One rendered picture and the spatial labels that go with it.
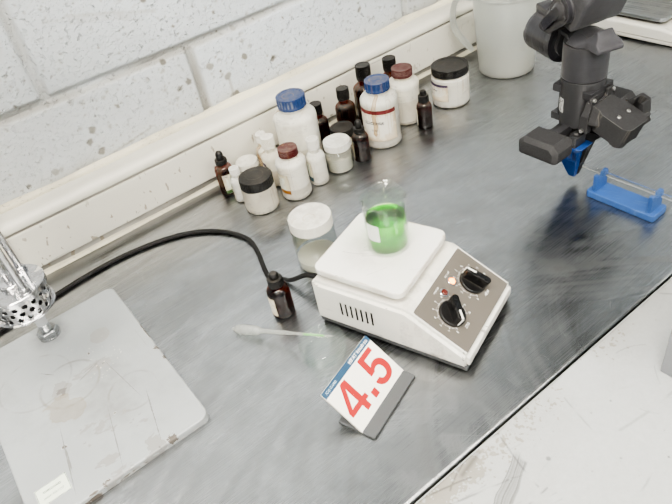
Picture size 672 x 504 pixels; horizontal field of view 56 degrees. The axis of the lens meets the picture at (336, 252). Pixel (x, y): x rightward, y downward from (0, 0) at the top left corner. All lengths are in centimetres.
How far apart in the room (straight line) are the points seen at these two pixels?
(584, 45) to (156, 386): 65
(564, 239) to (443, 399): 30
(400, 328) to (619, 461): 25
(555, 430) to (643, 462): 8
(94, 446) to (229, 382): 16
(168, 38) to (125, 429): 58
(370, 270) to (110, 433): 34
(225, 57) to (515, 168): 50
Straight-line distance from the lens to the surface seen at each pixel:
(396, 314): 69
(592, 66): 87
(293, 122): 101
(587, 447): 67
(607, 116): 87
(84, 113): 101
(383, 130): 107
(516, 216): 92
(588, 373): 73
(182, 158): 104
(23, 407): 85
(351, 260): 73
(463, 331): 71
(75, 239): 103
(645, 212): 93
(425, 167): 103
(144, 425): 75
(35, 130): 100
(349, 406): 67
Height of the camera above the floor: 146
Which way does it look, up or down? 40 degrees down
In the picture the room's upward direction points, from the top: 12 degrees counter-clockwise
